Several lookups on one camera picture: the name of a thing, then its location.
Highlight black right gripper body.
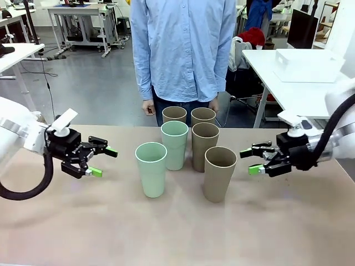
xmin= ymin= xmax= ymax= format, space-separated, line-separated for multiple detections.
xmin=274 ymin=131 xmax=310 ymax=167

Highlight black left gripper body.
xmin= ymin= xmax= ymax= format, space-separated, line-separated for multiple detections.
xmin=45 ymin=128 xmax=94 ymax=166

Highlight brown plastic cup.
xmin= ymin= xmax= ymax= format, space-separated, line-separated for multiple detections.
xmin=191 ymin=122 xmax=220 ymax=173
xmin=162 ymin=106 xmax=187 ymax=129
xmin=204 ymin=146 xmax=238 ymax=204
xmin=190 ymin=108 xmax=217 ymax=127

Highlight green plastic cup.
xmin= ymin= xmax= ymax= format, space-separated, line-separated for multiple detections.
xmin=160 ymin=121 xmax=189 ymax=171
xmin=135 ymin=142 xmax=168 ymax=198

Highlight white plastic basket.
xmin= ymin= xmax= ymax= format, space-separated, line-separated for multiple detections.
xmin=275 ymin=48 xmax=346 ymax=74

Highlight person's right sleeved forearm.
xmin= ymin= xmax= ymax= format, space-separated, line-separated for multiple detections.
xmin=132 ymin=47 xmax=154 ymax=101

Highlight person's left sleeved forearm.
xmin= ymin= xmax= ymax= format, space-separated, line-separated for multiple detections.
xmin=211 ymin=49 xmax=234 ymax=100

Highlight person's right hand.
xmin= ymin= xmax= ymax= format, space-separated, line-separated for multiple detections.
xmin=141 ymin=98 xmax=156 ymax=116

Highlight person's left hand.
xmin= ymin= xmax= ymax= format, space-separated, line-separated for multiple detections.
xmin=208 ymin=98 xmax=221 ymax=114

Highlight large white side table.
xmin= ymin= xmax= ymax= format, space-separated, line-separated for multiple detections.
xmin=241 ymin=49 xmax=355 ymax=129

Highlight black chair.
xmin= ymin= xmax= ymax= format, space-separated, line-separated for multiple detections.
xmin=225 ymin=68 xmax=267 ymax=112

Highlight person's blue jeans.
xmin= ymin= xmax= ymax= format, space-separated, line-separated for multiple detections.
xmin=151 ymin=85 xmax=222 ymax=127

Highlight grey cloth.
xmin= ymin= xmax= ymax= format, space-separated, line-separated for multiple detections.
xmin=227 ymin=37 xmax=252 ymax=71

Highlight small white side table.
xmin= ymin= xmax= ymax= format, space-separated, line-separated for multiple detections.
xmin=0 ymin=43 xmax=46 ymax=113

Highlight black object on table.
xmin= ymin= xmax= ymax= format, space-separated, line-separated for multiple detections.
xmin=0 ymin=44 xmax=16 ymax=58

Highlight red garment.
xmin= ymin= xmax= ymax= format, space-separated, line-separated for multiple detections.
xmin=237 ymin=27 xmax=266 ymax=51

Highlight black computer monitor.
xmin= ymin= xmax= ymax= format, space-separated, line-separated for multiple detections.
xmin=286 ymin=8 xmax=320 ymax=50

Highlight cardboard box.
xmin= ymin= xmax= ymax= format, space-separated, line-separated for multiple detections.
xmin=317 ymin=23 xmax=333 ymax=42

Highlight black stool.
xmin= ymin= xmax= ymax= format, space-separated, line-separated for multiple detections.
xmin=116 ymin=16 xmax=131 ymax=43

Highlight black stand pole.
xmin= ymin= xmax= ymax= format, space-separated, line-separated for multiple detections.
xmin=23 ymin=0 xmax=40 ymax=45

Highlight blue jacket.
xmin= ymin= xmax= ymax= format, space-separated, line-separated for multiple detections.
xmin=244 ymin=0 xmax=274 ymax=34

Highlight person in blue shirt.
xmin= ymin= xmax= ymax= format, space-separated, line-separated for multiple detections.
xmin=130 ymin=0 xmax=237 ymax=103

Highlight white background desk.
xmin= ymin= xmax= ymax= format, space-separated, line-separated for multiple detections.
xmin=0 ymin=7 xmax=37 ymax=43

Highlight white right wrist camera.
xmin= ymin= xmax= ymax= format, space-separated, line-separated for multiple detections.
xmin=277 ymin=110 xmax=313 ymax=138

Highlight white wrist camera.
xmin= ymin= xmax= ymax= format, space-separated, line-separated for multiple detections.
xmin=277 ymin=110 xmax=313 ymax=138
xmin=51 ymin=108 xmax=78 ymax=137

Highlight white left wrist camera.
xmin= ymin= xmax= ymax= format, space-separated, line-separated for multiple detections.
xmin=51 ymin=108 xmax=78 ymax=137

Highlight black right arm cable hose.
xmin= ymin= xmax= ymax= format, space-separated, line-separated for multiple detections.
xmin=288 ymin=93 xmax=355 ymax=171

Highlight thin black floor cable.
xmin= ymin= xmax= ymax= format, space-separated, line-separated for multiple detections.
xmin=40 ymin=58 xmax=55 ymax=117

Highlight white metal frame workbench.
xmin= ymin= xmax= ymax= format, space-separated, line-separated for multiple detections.
xmin=47 ymin=3 xmax=118 ymax=59

